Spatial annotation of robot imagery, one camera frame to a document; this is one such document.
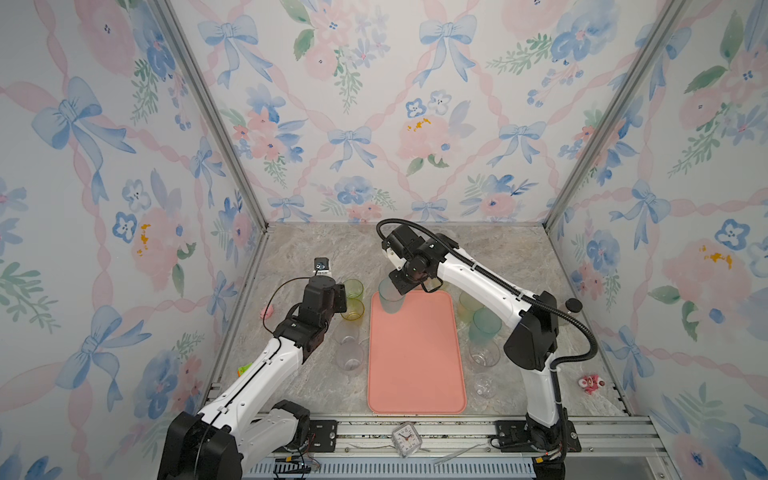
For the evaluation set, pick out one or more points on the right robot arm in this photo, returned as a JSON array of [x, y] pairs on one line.
[[532, 319]]

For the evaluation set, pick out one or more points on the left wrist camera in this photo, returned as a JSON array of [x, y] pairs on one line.
[[322, 266]]

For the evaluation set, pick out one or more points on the yellow glass cup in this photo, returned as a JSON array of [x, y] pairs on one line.
[[355, 310]]

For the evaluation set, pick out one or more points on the clear plastic stick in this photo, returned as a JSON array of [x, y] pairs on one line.
[[458, 453]]

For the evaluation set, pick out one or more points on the pink plastic tray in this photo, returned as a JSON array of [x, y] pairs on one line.
[[415, 365]]

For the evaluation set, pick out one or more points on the clear textured cup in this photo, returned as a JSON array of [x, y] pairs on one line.
[[483, 355]]

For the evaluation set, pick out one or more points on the pink toy pig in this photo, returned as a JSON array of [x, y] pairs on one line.
[[266, 312]]

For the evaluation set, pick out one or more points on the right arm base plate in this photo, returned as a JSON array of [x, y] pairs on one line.
[[518, 436]]

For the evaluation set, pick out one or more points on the clear glass cup lower left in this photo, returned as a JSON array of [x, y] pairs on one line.
[[350, 358]]

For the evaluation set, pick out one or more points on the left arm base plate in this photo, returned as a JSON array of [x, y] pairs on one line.
[[314, 436]]

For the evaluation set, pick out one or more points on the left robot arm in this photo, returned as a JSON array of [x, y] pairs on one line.
[[264, 384]]

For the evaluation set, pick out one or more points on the jar with black lid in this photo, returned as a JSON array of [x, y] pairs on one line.
[[571, 306]]

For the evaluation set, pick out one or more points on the small clear glass front right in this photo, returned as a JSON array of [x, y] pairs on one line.
[[484, 386]]

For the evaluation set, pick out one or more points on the red pink toy figure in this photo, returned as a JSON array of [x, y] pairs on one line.
[[591, 383]]

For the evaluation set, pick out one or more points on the yellow-green textured cup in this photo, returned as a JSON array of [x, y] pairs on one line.
[[466, 307]]

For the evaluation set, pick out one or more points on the small white clock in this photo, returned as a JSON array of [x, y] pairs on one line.
[[406, 439]]

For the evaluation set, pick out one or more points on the aluminium rail frame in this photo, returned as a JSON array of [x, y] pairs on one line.
[[612, 448]]

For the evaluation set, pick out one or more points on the green glass cup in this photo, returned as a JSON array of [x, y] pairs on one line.
[[354, 288]]

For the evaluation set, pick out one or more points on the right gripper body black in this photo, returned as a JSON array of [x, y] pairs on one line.
[[404, 280]]

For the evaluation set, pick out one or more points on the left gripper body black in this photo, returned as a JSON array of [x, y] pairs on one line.
[[338, 305]]

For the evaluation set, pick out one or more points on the tall teal textured cup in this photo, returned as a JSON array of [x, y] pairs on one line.
[[390, 298]]

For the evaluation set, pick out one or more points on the green toy car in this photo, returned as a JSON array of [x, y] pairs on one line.
[[242, 369]]

